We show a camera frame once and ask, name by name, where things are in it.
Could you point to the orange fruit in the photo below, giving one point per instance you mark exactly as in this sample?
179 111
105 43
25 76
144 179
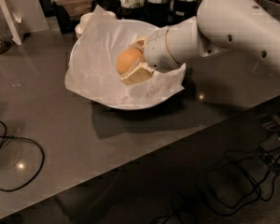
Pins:
126 59

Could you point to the black cup with sticks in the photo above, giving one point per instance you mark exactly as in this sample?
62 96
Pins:
158 12

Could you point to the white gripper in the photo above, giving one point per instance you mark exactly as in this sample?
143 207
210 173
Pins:
157 50

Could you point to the black wooden tray holder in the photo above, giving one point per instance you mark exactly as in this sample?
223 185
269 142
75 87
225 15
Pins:
69 12

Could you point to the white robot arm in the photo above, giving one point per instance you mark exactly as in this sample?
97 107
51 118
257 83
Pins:
219 25

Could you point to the white paper liner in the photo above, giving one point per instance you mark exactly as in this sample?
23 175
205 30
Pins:
96 62

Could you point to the black cup with napkins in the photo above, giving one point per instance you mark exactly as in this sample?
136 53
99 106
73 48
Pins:
132 9

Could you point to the white slanted board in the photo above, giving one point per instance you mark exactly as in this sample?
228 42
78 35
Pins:
13 22

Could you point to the white bowl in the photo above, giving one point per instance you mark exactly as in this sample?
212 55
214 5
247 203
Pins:
127 104

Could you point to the black cup with packets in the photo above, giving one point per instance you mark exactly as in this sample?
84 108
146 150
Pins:
184 9

